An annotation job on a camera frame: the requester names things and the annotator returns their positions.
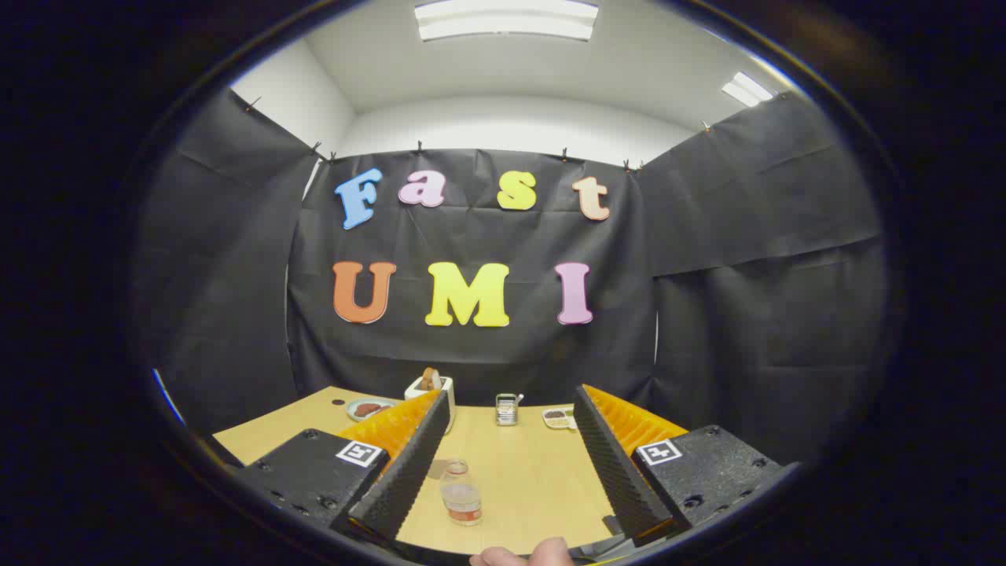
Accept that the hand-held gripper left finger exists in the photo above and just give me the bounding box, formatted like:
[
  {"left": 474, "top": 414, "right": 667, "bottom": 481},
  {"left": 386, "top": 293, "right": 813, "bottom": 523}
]
[{"left": 236, "top": 389, "right": 453, "bottom": 545}]

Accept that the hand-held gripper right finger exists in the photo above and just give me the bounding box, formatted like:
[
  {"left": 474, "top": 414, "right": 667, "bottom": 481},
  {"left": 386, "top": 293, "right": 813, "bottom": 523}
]
[{"left": 573, "top": 384, "right": 799, "bottom": 548}]

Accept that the clear plastic juice bottle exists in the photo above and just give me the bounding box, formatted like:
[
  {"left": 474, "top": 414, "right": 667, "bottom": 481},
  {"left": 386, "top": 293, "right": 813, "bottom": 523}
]
[{"left": 439, "top": 459, "right": 484, "bottom": 527}]

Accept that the pale green plate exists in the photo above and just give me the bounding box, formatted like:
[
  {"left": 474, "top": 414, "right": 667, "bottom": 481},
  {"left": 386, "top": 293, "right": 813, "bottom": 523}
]
[{"left": 346, "top": 398, "right": 398, "bottom": 423}]

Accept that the wooden table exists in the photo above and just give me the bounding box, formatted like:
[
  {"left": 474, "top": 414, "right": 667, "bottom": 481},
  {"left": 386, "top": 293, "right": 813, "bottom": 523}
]
[{"left": 212, "top": 385, "right": 670, "bottom": 556}]

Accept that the white toaster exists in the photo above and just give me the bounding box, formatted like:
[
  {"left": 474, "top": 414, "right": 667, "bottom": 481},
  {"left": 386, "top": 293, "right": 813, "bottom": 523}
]
[{"left": 404, "top": 376, "right": 457, "bottom": 435}]

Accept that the small ceiling light panel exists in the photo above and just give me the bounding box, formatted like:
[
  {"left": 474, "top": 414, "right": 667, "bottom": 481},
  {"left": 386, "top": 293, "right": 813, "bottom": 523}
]
[{"left": 721, "top": 71, "right": 776, "bottom": 108}]

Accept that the large ceiling light panel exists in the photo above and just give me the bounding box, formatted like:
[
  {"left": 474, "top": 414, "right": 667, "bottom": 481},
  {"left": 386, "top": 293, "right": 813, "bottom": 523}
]
[{"left": 414, "top": 0, "right": 600, "bottom": 42}]

